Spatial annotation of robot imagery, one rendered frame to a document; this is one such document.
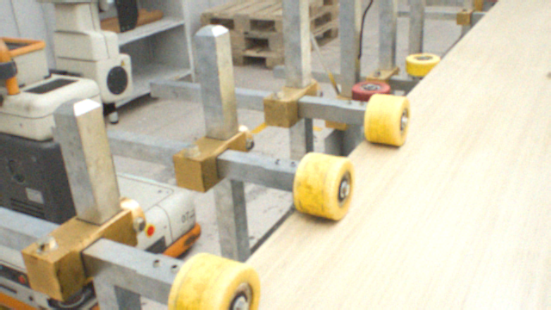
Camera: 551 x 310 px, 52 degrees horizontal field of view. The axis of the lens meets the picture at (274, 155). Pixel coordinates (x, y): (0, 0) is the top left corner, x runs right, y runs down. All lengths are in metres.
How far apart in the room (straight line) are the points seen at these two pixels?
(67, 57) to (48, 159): 0.51
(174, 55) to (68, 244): 3.91
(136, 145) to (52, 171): 0.90
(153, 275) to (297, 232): 0.22
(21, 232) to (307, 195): 0.33
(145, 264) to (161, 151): 0.30
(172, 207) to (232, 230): 1.26
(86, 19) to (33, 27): 1.89
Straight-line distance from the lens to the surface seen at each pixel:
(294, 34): 1.00
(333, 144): 1.29
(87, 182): 0.63
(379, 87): 1.22
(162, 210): 2.11
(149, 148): 0.86
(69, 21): 2.07
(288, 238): 0.70
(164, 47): 4.53
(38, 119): 1.71
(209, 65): 0.79
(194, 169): 0.77
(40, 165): 1.78
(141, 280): 0.58
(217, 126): 0.81
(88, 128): 0.61
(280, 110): 0.96
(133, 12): 2.12
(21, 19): 3.88
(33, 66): 1.88
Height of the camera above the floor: 1.29
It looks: 25 degrees down
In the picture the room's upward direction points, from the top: 4 degrees counter-clockwise
